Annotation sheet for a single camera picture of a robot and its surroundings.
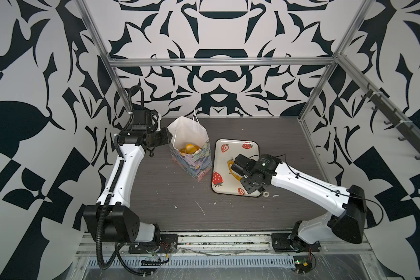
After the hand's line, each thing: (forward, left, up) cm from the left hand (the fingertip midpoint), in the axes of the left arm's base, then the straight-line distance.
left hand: (166, 133), depth 80 cm
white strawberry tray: (+7, -29, -25) cm, 39 cm away
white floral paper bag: (+7, -9, -6) cm, 13 cm away
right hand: (-19, -36, -11) cm, 42 cm away
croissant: (-1, -9, -11) cm, 14 cm away
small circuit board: (-49, -55, -26) cm, 78 cm away
